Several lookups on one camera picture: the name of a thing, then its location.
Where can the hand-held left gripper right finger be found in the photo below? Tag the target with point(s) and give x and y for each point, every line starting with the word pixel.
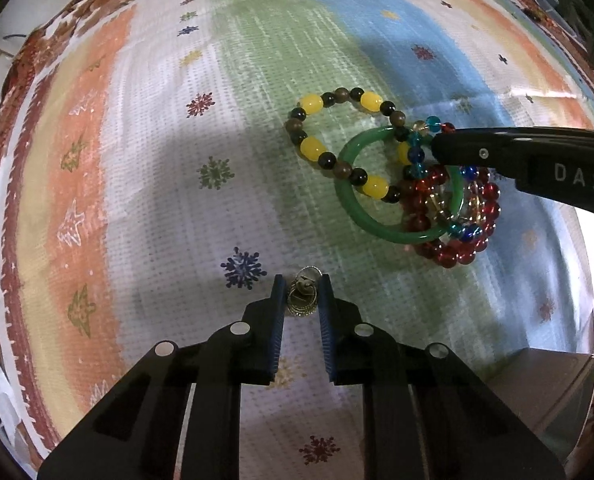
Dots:
pixel 326 325

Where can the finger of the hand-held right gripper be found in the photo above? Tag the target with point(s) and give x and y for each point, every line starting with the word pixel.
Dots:
pixel 469 152

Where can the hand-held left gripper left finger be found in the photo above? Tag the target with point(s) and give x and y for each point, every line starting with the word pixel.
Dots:
pixel 278 320

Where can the green jade bangle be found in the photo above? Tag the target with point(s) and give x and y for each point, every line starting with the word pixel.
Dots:
pixel 349 205

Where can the colourful printed tablecloth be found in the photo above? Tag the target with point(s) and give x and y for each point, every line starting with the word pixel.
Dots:
pixel 167 200

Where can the grey box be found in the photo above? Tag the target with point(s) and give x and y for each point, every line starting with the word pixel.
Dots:
pixel 542 395

